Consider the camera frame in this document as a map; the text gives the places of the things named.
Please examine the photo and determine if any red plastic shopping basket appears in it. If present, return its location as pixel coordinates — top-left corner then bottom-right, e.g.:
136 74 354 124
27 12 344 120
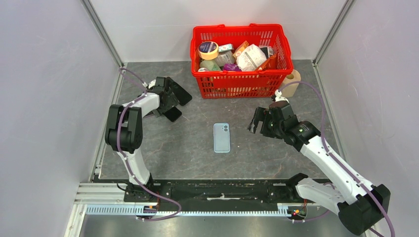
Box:
190 23 293 99

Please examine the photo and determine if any grey wrapped packet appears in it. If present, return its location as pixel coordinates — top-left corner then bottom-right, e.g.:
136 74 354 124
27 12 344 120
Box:
214 50 235 67

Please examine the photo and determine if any masking tape roll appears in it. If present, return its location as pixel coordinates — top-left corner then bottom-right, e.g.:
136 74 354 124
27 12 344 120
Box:
198 41 219 60

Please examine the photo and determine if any green pale bottle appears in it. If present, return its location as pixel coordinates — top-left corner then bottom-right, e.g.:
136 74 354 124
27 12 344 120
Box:
200 60 222 71

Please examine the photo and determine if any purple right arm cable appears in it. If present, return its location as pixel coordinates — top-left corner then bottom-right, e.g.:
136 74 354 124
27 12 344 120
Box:
277 81 396 237

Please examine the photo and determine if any white crumpled paper bag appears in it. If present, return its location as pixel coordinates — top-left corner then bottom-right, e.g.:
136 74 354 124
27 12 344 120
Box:
236 44 267 72

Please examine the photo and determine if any black smartphone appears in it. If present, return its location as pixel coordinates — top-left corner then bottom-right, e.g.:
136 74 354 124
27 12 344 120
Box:
163 107 182 122

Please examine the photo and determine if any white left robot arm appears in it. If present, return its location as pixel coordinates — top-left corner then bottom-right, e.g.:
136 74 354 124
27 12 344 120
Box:
105 77 192 202

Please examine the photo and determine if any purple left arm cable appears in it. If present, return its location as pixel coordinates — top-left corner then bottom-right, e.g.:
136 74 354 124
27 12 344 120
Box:
116 68 182 222

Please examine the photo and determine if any teal small box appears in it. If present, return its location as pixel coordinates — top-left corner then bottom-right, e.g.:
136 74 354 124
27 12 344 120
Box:
218 43 234 53

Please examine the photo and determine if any orange small box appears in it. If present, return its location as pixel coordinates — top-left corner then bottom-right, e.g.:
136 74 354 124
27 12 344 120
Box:
233 40 249 59

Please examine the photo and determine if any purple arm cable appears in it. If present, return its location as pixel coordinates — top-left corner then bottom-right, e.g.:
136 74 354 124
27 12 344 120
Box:
277 81 396 237
116 68 182 222

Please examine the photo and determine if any light blue phone case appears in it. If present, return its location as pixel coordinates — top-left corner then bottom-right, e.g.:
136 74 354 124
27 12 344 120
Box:
213 123 231 153

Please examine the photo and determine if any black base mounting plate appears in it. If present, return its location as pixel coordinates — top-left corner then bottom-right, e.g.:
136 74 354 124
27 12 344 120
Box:
124 179 303 212

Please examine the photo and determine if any white slotted cable duct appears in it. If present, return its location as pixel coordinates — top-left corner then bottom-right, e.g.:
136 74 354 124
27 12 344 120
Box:
85 202 295 217

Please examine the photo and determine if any purple small package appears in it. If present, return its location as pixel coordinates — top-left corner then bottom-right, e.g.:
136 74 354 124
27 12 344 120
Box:
223 64 242 72

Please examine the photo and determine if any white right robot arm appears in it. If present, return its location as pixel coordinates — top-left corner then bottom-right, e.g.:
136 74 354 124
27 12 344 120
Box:
248 101 395 236

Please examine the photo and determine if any dark round jar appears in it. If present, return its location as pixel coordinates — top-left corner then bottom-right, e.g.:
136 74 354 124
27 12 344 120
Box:
259 45 275 59

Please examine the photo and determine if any beige paper roll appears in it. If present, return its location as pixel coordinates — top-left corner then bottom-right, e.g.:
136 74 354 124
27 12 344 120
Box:
280 69 301 98

